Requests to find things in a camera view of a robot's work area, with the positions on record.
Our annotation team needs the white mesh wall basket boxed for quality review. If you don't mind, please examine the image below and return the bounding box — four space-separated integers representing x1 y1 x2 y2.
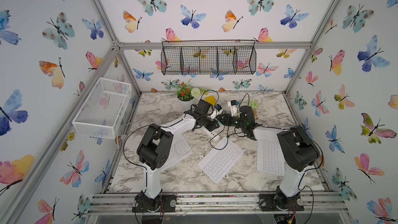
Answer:
72 77 131 139

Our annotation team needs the white keyboard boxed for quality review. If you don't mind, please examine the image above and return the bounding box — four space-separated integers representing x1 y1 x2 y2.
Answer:
257 140 285 176
198 137 244 184
168 135 193 168

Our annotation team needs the right white keyboard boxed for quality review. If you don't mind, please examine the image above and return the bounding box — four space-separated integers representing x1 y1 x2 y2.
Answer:
257 140 285 176

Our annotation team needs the black wire wall basket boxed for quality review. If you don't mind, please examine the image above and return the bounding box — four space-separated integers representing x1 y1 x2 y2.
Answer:
158 40 257 76

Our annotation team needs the left white keyboard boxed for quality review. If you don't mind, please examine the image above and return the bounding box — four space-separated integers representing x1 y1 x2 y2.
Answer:
168 135 193 168

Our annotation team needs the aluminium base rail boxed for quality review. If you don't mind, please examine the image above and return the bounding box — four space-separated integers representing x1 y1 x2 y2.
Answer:
88 191 348 216

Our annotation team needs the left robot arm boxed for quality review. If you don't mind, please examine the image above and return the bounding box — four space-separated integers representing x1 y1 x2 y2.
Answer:
133 100 222 213

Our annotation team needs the white power strip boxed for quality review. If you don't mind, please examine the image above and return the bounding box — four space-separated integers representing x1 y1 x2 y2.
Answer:
201 127 219 140

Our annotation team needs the middle white keyboard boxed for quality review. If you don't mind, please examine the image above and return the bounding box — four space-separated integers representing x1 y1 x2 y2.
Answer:
198 137 244 184

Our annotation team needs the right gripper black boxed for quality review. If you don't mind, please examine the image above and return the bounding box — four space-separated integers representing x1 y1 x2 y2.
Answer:
218 113 246 131

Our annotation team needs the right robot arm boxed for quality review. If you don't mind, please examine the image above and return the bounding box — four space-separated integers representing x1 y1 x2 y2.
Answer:
216 106 320 211

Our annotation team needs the black cable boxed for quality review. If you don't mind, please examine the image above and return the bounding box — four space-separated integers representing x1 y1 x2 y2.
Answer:
209 121 249 150

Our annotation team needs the potted plant white pot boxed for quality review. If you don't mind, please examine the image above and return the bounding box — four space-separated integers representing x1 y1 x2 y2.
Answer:
176 80 208 111

